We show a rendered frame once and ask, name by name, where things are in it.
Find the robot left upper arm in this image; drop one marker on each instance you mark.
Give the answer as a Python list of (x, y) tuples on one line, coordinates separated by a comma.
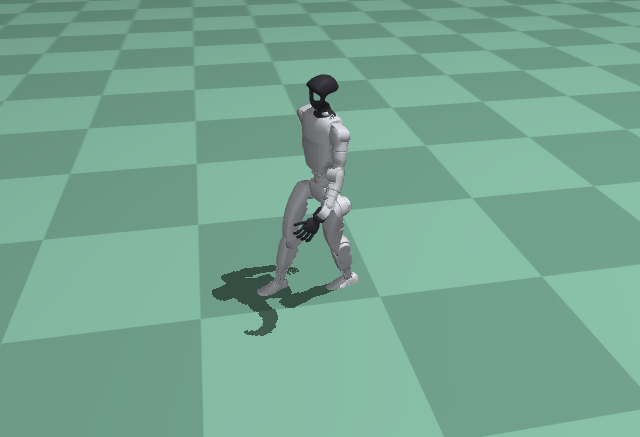
[(340, 137)]

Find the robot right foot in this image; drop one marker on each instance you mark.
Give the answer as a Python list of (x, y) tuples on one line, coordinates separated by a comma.
[(272, 288)]

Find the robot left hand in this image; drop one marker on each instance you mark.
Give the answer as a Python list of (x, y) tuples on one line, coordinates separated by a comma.
[(311, 225)]

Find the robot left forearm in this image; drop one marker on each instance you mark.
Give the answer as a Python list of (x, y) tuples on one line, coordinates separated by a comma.
[(332, 190)]

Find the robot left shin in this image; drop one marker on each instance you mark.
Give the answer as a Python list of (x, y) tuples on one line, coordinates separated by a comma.
[(343, 259)]

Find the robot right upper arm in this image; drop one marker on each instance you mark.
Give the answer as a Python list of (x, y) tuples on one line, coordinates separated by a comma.
[(300, 112)]

